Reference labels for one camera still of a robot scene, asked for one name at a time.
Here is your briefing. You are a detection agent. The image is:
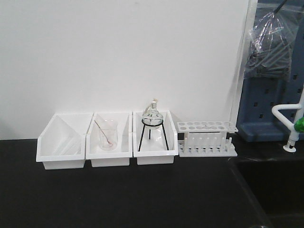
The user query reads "glass beaker in bin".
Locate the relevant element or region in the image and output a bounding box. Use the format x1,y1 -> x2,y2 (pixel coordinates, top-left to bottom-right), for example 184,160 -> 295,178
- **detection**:
98,120 -> 118,151

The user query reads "glass alcohol lamp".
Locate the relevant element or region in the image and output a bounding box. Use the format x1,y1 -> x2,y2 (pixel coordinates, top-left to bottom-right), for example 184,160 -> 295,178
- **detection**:
142,99 -> 163,129

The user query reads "white right storage bin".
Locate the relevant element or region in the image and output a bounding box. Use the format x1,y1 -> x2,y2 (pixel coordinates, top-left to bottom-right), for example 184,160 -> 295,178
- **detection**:
133,111 -> 179,165

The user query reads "white storage bin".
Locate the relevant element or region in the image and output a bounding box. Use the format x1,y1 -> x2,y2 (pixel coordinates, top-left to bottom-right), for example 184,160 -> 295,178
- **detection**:
133,111 -> 179,165
36,113 -> 93,170
85,112 -> 133,167

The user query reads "white middle storage bin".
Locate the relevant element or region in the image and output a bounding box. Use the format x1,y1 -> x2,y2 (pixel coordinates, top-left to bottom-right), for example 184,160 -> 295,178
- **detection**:
85,112 -> 133,167

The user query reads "glass stirring rod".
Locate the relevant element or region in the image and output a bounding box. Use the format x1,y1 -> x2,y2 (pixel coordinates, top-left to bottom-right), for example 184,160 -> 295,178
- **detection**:
95,120 -> 113,146

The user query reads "white test tube rack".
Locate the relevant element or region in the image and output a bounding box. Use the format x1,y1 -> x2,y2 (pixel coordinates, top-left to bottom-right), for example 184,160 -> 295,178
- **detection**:
177,121 -> 238,157

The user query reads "white left storage bin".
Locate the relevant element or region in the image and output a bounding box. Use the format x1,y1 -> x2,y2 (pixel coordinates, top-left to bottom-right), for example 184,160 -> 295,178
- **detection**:
36,113 -> 93,170

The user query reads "blue pegboard drying rack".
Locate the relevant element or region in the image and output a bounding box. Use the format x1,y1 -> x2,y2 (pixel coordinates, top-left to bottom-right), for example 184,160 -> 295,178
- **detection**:
237,0 -> 304,142

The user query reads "white lab faucet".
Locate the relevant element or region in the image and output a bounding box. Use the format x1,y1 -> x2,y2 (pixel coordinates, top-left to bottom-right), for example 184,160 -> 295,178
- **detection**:
272,86 -> 304,153

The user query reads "black lab sink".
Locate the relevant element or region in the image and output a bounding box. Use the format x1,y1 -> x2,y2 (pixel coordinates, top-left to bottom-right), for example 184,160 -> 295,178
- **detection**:
230,157 -> 304,228

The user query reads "clear plastic bag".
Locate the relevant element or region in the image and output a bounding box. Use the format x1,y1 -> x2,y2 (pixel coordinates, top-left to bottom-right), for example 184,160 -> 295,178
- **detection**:
245,0 -> 304,81

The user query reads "black wire tripod stand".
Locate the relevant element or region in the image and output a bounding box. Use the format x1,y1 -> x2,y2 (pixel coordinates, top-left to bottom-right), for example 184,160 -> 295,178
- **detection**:
138,119 -> 169,151

